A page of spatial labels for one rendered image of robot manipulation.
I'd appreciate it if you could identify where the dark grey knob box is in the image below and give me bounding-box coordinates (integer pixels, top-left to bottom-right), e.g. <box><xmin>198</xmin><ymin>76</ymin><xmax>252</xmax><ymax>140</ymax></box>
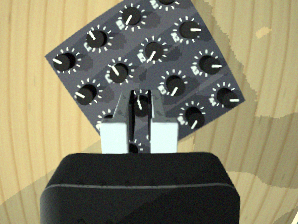
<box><xmin>45</xmin><ymin>0</ymin><xmax>246</xmax><ymax>153</ymax></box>

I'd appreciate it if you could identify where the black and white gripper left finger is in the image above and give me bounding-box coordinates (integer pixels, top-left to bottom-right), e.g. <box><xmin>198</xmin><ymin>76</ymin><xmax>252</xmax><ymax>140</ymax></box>
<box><xmin>100</xmin><ymin>90</ymin><xmax>135</xmax><ymax>153</ymax></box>

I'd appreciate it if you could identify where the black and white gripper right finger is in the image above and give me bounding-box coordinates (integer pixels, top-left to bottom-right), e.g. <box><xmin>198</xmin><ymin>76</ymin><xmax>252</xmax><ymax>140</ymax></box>
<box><xmin>148</xmin><ymin>90</ymin><xmax>178</xmax><ymax>153</ymax></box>

